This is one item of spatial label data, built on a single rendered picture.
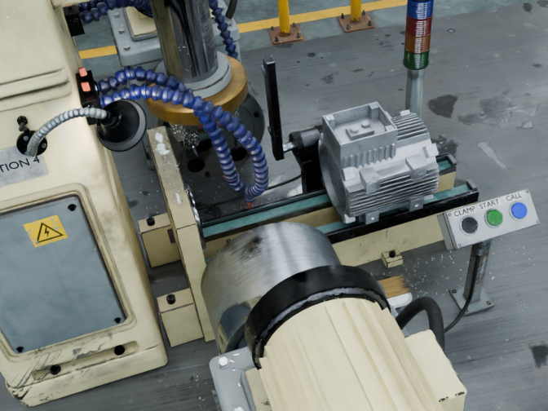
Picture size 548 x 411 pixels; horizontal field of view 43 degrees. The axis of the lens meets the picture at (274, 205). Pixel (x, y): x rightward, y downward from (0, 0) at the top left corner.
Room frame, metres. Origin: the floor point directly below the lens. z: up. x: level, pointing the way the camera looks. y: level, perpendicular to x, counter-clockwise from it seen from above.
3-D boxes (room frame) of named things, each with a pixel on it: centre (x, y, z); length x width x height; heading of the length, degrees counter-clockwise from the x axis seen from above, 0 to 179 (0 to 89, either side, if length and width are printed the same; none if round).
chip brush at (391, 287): (0.91, -0.17, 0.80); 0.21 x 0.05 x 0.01; 101
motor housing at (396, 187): (1.08, -0.23, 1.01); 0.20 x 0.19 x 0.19; 103
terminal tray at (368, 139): (1.07, -0.19, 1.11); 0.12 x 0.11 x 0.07; 103
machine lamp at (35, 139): (0.73, 0.24, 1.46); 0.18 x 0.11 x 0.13; 103
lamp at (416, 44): (1.42, -0.39, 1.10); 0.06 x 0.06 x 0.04
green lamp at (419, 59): (1.42, -0.39, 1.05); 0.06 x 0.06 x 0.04
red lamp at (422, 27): (1.42, -0.39, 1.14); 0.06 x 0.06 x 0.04
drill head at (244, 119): (1.34, 0.15, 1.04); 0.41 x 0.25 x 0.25; 13
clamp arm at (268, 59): (1.17, -0.02, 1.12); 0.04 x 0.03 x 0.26; 103
